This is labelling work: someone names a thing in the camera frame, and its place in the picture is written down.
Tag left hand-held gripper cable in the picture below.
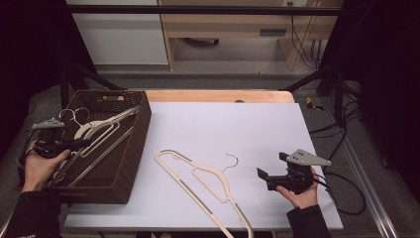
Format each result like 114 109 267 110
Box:
17 130 36 173

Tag light wooden desk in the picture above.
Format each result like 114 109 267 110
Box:
157 0 345 71

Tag grey drawer handle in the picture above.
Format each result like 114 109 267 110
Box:
260 29 287 37

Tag brown woven basket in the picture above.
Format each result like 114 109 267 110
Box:
31 89 153 205

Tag white table mat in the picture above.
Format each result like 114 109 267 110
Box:
63 101 345 231

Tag right hand-held gripper cable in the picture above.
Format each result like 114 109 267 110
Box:
315 171 368 216

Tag white cabinet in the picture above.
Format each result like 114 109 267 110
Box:
63 0 169 66

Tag yellow and black object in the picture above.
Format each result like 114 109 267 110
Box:
305 96 325 112

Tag person's right hand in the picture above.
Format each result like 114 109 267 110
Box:
275 177 320 210

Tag black horizontal frame bar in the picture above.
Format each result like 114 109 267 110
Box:
63 4 343 16

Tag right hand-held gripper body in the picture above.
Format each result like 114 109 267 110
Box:
265 149 332 194

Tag black floor cables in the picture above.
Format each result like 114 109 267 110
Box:
309 82 363 154

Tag aluminium rail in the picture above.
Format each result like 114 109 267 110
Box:
0 211 16 238
321 98 400 238

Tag black stand strut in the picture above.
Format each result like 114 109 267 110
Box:
58 62 128 110
281 63 346 127

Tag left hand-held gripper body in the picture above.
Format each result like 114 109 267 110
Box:
32 117 72 160

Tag black hanging cables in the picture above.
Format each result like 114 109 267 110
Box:
288 1 322 70

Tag black curtain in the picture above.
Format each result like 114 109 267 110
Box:
0 0 97 160
318 0 420 199

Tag beige clothes hanger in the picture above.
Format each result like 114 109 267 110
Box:
49 107 135 187
154 149 256 238
49 105 142 187

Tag hand-held gripper cable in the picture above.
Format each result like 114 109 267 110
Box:
17 130 36 173
315 171 368 216

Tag person's left hand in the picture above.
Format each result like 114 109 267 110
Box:
20 141 71 193

